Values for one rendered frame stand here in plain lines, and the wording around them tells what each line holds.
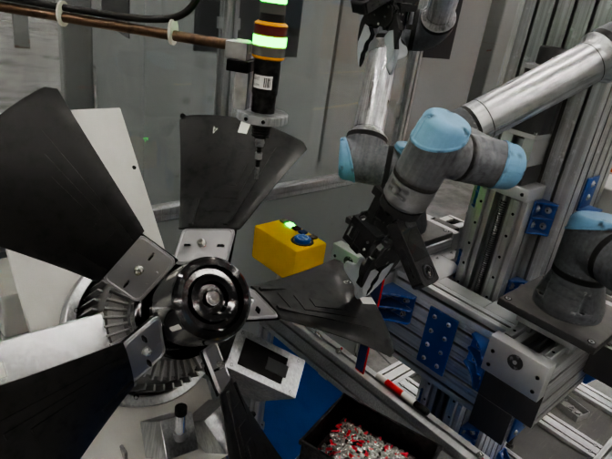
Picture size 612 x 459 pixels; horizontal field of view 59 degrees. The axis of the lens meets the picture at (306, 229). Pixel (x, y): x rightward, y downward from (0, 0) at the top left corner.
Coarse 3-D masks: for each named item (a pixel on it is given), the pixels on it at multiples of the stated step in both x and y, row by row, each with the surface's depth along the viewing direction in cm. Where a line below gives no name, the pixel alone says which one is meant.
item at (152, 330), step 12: (156, 324) 72; (132, 336) 69; (156, 336) 74; (132, 348) 70; (156, 348) 75; (132, 360) 72; (144, 360) 74; (156, 360) 77; (132, 372) 73; (144, 372) 75
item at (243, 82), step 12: (228, 48) 70; (240, 48) 70; (228, 60) 70; (240, 60) 70; (252, 60) 72; (240, 72) 70; (252, 72) 72; (240, 84) 71; (240, 96) 72; (240, 108) 73; (276, 108) 76; (240, 120) 72; (252, 120) 71; (264, 120) 71; (276, 120) 71
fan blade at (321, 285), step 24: (336, 264) 104; (264, 288) 89; (288, 288) 92; (312, 288) 95; (336, 288) 97; (288, 312) 85; (312, 312) 87; (336, 312) 90; (360, 312) 94; (360, 336) 89; (384, 336) 93
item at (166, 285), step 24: (192, 264) 73; (216, 264) 76; (168, 288) 72; (192, 288) 73; (216, 288) 76; (240, 288) 77; (144, 312) 79; (168, 312) 72; (192, 312) 72; (216, 312) 75; (240, 312) 76; (168, 336) 75; (192, 336) 71; (216, 336) 72
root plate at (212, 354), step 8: (216, 344) 82; (208, 352) 76; (216, 352) 81; (208, 360) 74; (216, 360) 79; (224, 368) 82; (216, 376) 75; (224, 376) 80; (216, 384) 74; (224, 384) 78
